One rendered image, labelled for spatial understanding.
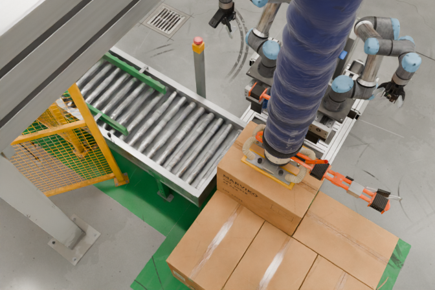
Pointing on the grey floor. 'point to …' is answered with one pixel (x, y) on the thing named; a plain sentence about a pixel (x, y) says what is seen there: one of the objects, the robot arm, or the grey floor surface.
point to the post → (199, 68)
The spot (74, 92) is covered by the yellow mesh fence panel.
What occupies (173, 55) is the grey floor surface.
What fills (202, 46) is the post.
